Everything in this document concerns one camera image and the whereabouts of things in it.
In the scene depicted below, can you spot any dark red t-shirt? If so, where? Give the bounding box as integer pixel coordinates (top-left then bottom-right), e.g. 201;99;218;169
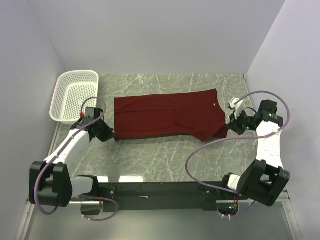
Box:
114;89;228;142

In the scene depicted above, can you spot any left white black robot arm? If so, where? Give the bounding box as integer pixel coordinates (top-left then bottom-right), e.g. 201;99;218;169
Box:
28;107;115;207

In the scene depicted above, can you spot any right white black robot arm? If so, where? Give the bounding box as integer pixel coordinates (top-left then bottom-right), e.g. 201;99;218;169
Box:
222;98;290;207

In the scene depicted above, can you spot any white perforated plastic basket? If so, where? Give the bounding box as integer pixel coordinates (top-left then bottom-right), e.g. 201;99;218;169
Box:
49;70;99;125

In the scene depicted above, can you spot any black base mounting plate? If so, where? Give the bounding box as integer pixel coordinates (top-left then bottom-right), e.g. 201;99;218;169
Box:
96;182;247;211

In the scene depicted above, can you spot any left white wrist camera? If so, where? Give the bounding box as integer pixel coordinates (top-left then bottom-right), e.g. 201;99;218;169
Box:
80;107;95;120

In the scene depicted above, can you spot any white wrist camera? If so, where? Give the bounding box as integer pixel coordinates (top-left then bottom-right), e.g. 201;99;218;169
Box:
80;107;95;120
228;97;245;112

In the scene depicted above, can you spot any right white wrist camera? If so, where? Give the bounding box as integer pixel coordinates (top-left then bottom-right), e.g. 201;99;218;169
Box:
228;97;245;112

